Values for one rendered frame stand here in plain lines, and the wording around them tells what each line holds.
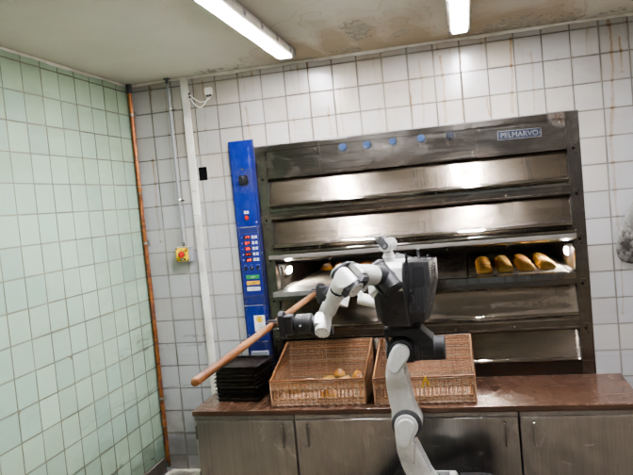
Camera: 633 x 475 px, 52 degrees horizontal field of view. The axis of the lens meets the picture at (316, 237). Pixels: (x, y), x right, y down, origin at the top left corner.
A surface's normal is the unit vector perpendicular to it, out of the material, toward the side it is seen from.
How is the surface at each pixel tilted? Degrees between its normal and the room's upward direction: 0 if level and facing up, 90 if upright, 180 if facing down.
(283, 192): 70
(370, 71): 90
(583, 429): 93
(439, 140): 90
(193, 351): 90
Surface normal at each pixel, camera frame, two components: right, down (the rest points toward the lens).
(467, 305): -0.24, -0.27
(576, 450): -0.18, 0.02
